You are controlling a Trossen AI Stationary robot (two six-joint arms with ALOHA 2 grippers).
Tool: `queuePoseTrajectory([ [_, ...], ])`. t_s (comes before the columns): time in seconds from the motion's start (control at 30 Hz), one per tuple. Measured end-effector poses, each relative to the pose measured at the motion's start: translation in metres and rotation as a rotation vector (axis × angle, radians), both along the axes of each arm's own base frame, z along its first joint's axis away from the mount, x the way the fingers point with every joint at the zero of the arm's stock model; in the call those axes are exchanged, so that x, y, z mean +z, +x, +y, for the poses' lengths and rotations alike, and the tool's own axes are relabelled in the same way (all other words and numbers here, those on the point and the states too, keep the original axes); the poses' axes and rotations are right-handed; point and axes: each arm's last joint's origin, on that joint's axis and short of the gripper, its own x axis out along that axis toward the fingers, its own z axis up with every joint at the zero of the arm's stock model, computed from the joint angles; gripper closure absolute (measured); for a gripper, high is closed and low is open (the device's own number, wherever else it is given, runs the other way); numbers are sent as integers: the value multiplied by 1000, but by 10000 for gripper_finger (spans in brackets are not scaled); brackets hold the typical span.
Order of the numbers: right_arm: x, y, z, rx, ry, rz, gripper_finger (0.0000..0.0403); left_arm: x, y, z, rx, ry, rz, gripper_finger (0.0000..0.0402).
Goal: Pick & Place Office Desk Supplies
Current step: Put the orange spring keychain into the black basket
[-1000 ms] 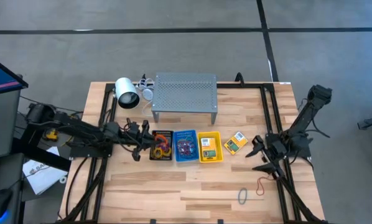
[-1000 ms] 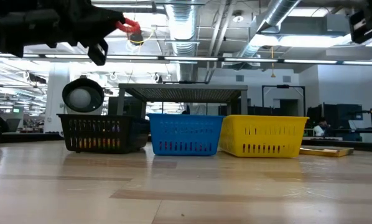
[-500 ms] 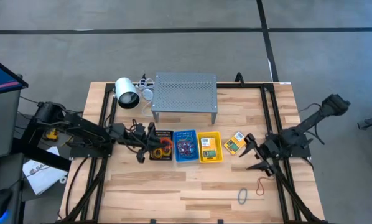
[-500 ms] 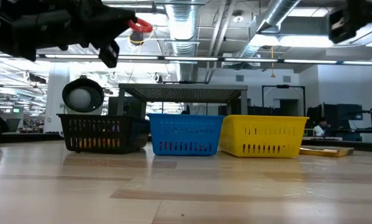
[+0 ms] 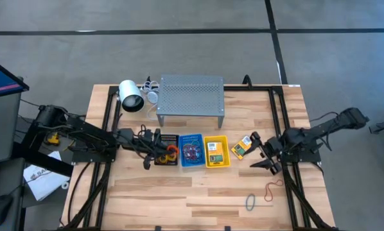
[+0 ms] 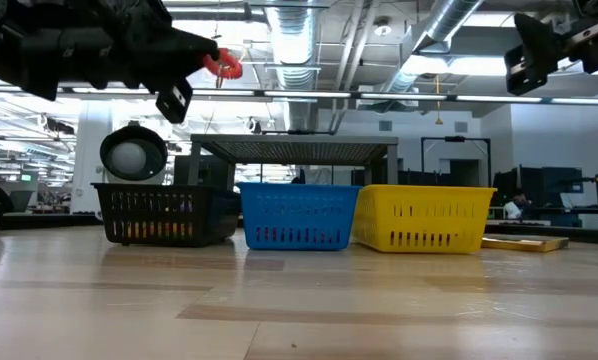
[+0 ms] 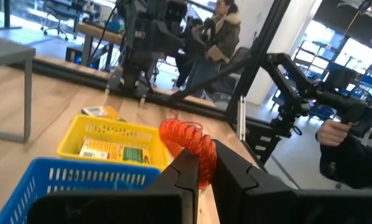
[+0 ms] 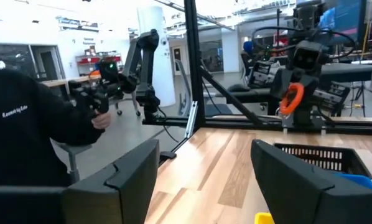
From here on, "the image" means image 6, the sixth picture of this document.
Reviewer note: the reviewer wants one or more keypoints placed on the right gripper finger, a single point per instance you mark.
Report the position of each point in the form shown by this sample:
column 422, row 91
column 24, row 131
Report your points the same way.
column 541, row 42

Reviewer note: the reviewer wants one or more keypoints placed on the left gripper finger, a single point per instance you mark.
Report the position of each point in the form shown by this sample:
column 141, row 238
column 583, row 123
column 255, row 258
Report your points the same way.
column 174, row 52

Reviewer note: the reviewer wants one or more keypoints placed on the black plastic basket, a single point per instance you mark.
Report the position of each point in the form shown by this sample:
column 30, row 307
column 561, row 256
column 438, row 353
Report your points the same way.
column 154, row 190

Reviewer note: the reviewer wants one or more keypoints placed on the yellow plastic basket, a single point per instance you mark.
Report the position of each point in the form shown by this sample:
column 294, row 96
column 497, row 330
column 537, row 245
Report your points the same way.
column 419, row 195

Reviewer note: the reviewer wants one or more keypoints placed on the yellow card pack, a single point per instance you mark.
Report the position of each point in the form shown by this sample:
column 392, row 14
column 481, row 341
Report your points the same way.
column 524, row 244

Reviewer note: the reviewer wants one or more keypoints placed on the blue plastic basket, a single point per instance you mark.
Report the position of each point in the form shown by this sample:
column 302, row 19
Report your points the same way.
column 299, row 215

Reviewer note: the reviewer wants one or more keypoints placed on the white cylindrical spotlight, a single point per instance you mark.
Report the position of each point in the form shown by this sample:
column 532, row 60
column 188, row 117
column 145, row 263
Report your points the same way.
column 129, row 157

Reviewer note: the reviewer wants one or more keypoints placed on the yellow hanging pendant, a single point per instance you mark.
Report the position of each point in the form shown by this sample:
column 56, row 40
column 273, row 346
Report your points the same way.
column 438, row 121

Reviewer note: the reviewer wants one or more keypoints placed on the black robot station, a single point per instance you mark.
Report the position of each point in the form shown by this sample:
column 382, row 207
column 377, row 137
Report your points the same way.
column 544, row 190

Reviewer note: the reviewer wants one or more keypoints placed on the grey perforated metal riser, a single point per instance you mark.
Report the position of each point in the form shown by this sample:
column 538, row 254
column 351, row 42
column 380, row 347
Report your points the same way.
column 294, row 150

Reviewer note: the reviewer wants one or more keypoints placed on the person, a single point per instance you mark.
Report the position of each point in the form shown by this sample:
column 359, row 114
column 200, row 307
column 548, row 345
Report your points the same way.
column 515, row 209

